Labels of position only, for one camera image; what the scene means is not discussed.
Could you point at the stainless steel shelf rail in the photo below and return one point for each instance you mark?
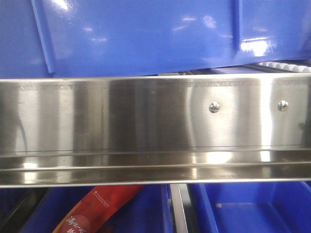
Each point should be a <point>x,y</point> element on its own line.
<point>160,129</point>

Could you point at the large blue plastic bin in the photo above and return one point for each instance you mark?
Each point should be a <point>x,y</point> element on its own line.
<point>89,38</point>

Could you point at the white roller track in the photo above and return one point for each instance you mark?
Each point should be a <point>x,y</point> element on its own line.
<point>286,67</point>

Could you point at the lower right blue bin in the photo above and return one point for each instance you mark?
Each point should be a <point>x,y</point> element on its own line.
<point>272,207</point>

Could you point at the red snack package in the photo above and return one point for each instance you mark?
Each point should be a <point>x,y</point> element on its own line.
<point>96,208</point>

